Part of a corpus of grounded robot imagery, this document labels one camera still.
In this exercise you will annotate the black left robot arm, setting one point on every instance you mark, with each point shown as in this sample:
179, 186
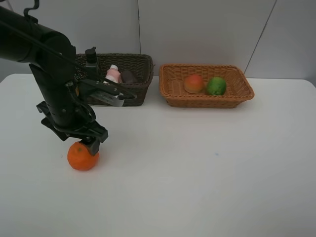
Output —
51, 58

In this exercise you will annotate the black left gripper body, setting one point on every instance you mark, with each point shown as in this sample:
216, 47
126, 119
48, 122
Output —
67, 115

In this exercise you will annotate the orange mandarin fruit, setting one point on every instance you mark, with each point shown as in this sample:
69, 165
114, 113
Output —
79, 157

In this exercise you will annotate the dark green pump bottle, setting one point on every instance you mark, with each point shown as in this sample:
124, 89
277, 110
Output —
92, 64

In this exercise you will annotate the light orange wicker basket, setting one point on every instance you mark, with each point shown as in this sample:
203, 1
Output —
171, 86

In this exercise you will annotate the dark brown wicker basket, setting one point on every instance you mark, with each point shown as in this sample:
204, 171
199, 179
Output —
142, 67

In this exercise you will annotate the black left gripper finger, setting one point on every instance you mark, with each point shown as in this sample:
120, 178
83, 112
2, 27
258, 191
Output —
91, 144

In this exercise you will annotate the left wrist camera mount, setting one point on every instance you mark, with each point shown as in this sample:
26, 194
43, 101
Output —
110, 93

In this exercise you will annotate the red orange peach fruit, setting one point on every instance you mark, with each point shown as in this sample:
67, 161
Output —
194, 84

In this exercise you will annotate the pink bottle white cap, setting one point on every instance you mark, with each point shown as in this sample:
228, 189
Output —
113, 74

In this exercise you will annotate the green lime fruit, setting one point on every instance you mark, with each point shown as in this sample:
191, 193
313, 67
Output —
216, 86

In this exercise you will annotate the translucent purple plastic cup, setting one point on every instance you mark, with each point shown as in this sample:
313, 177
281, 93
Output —
128, 77

